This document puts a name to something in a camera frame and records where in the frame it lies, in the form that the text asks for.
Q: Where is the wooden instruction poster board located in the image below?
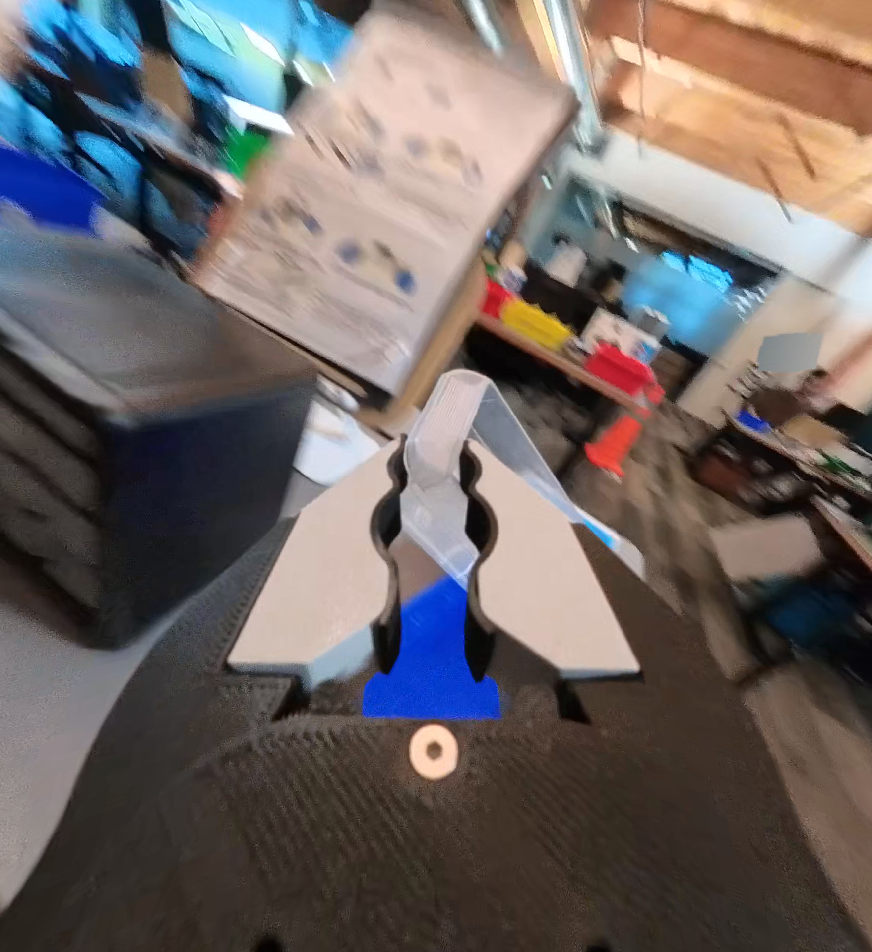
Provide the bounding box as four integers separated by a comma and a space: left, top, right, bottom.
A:
190, 15, 583, 417

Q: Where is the white carton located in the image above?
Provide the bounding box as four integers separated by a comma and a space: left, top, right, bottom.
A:
581, 307, 662, 358

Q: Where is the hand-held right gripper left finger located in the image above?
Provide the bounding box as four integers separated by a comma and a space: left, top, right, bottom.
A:
228, 439, 407, 687

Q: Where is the array of clear drawers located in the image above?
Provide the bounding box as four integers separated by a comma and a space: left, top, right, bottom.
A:
0, 312, 110, 596

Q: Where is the green box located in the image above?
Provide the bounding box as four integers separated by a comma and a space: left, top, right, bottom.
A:
222, 125, 272, 178

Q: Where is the blue plastic bin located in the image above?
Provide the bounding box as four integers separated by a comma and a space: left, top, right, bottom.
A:
362, 576, 505, 721
0, 134, 106, 228

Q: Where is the yellow plastic bin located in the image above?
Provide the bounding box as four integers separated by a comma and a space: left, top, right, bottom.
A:
501, 299, 575, 352

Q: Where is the orange traffic cone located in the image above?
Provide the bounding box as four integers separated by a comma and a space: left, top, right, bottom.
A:
583, 411, 647, 478

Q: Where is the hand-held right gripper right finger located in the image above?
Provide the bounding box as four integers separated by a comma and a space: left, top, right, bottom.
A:
464, 442, 642, 683

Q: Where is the black drawer cabinet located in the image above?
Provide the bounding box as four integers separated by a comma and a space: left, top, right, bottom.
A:
0, 223, 319, 650

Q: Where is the small clear plastic drawer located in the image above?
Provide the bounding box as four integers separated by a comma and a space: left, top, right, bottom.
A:
402, 369, 647, 594

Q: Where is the wooden work table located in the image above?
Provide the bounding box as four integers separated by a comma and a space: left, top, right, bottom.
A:
473, 312, 656, 421

